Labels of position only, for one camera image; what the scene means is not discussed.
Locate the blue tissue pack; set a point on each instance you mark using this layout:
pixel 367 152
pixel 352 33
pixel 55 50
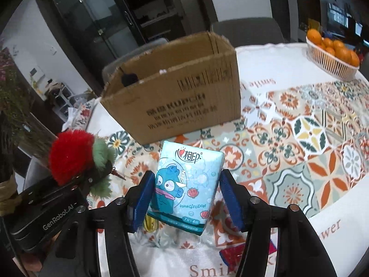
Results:
pixel 185 185

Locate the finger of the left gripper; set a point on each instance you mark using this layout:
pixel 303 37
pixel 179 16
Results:
pixel 92 177

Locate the grey chair right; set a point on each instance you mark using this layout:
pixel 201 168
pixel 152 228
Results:
pixel 249 31

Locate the glass vase with dried plants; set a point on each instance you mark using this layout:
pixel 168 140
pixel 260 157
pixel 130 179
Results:
pixel 19 127

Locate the brown cardboard box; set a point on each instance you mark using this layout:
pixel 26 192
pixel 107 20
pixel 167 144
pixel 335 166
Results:
pixel 182 86

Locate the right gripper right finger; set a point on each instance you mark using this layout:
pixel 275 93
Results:
pixel 300 251

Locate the white shoe rack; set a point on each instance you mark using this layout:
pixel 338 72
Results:
pixel 58 96

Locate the patterned tile table runner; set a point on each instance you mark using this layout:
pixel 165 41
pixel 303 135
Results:
pixel 305 145

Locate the red fluffy pompom toy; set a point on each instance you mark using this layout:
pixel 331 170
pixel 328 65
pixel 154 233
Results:
pixel 75 151

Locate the pink basket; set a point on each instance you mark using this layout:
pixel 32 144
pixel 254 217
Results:
pixel 329 63

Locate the dark glass cabinet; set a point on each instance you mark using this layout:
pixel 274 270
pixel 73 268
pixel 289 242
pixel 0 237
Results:
pixel 95 33

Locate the floral fabric tissue pouch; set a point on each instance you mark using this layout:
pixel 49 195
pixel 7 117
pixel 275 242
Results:
pixel 78 118

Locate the orange fruit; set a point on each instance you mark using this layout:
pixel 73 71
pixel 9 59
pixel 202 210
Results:
pixel 354 61
pixel 343 54
pixel 328 43
pixel 314 36

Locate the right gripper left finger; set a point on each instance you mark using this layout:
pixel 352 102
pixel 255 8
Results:
pixel 75 252

